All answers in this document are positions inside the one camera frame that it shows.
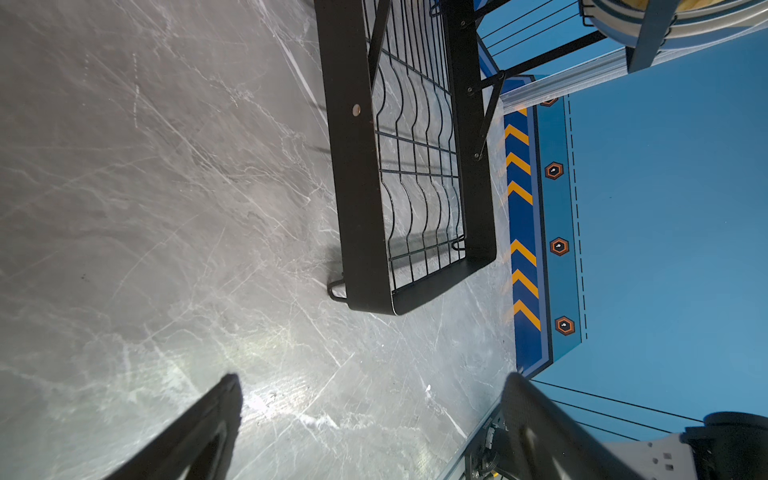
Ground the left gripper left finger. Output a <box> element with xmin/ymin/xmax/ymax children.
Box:
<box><xmin>108</xmin><ymin>373</ymin><xmax>243</xmax><ymax>479</ymax></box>

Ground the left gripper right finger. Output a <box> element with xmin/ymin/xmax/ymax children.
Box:
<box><xmin>500</xmin><ymin>372</ymin><xmax>640</xmax><ymax>479</ymax></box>

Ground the black wire dish rack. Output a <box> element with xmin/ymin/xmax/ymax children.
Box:
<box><xmin>313</xmin><ymin>0</ymin><xmax>679</xmax><ymax>317</ymax></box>

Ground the blue white striped plate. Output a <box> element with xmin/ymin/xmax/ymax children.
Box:
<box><xmin>581</xmin><ymin>1</ymin><xmax>767</xmax><ymax>50</ymax></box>

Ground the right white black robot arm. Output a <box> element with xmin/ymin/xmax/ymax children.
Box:
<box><xmin>605</xmin><ymin>412</ymin><xmax>767</xmax><ymax>480</ymax></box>

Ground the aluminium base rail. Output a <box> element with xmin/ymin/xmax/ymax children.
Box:
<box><xmin>437</xmin><ymin>400</ymin><xmax>505</xmax><ymax>480</ymax></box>

